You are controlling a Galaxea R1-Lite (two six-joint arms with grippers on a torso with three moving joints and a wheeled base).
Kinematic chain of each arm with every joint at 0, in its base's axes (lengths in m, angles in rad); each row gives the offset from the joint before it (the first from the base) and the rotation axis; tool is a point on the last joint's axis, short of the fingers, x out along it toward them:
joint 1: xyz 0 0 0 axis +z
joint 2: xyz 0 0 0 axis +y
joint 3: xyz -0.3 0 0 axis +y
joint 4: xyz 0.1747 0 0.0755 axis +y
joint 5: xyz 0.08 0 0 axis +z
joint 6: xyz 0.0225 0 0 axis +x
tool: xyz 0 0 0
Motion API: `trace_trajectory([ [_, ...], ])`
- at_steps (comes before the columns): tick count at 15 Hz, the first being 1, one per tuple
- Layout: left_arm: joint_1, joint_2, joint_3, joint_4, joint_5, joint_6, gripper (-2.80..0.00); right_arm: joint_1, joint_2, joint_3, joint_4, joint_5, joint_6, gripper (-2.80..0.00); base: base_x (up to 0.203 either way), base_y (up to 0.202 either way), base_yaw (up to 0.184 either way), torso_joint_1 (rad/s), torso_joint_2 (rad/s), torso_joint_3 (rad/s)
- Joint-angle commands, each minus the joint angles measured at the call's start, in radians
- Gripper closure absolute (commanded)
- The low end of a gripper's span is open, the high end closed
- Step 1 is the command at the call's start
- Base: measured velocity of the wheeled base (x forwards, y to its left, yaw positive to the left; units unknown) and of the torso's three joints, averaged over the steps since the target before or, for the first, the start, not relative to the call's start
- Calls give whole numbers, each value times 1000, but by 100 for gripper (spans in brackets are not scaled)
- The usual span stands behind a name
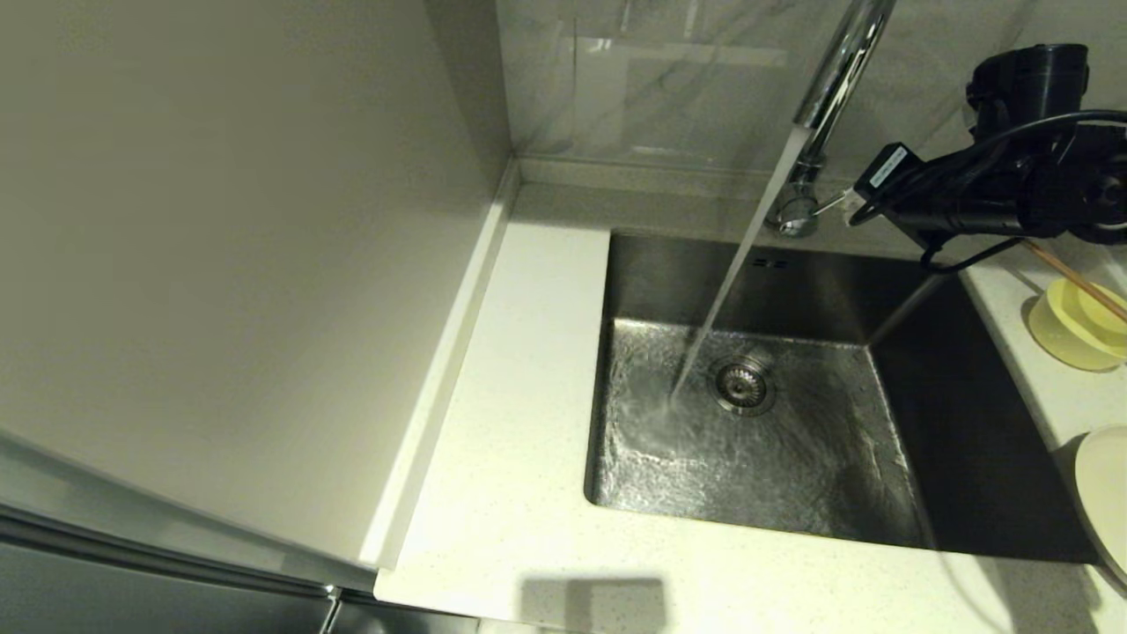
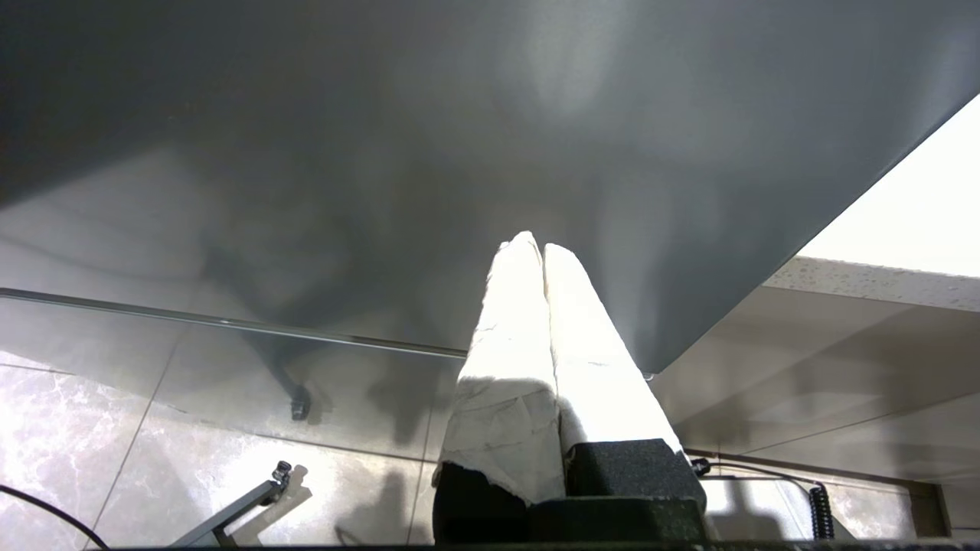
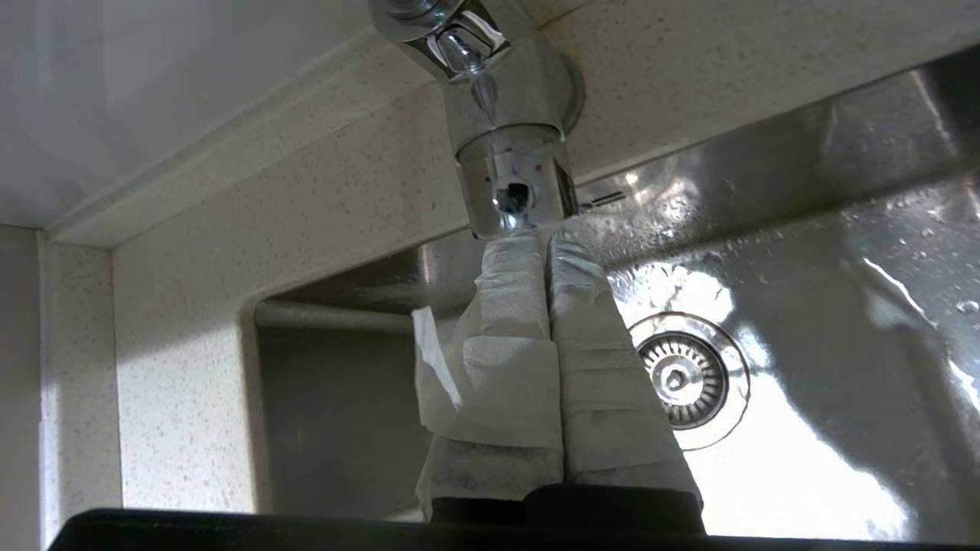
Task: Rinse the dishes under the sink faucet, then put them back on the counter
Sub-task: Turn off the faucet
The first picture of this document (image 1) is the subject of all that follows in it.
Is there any cream white round plate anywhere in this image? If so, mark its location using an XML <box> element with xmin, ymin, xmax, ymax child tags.
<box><xmin>1073</xmin><ymin>425</ymin><xmax>1127</xmax><ymax>589</ymax></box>

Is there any chrome kitchen faucet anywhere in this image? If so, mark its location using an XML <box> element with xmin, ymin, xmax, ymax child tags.
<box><xmin>764</xmin><ymin>0</ymin><xmax>897</xmax><ymax>240</ymax></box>

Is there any stainless steel sink basin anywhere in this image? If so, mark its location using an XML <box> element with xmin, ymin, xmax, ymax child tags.
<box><xmin>583</xmin><ymin>229</ymin><xmax>1097</xmax><ymax>563</ymax></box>

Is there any round metal drain strainer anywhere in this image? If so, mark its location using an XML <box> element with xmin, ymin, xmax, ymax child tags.
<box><xmin>707</xmin><ymin>355</ymin><xmax>779</xmax><ymax>417</ymax></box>

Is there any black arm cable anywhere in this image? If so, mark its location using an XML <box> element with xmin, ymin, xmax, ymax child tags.
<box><xmin>850</xmin><ymin>109</ymin><xmax>1127</xmax><ymax>274</ymax></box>

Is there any yellow plastic bowl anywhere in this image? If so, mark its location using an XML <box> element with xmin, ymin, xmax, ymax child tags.
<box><xmin>1028</xmin><ymin>279</ymin><xmax>1127</xmax><ymax>372</ymax></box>

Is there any grey tall cabinet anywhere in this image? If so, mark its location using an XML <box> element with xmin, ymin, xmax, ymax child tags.
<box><xmin>0</xmin><ymin>0</ymin><xmax>520</xmax><ymax>634</ymax></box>

